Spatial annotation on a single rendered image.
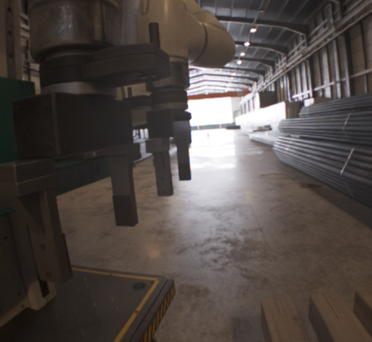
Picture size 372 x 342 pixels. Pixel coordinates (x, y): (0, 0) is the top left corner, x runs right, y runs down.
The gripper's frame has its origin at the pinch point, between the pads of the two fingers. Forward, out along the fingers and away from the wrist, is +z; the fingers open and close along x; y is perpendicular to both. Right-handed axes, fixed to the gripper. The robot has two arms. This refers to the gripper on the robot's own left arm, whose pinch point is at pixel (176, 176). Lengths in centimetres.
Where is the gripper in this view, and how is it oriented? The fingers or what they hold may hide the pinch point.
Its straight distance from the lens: 53.9
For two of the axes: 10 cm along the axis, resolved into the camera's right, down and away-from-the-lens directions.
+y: 9.6, -0.5, -2.7
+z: 0.8, 9.9, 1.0
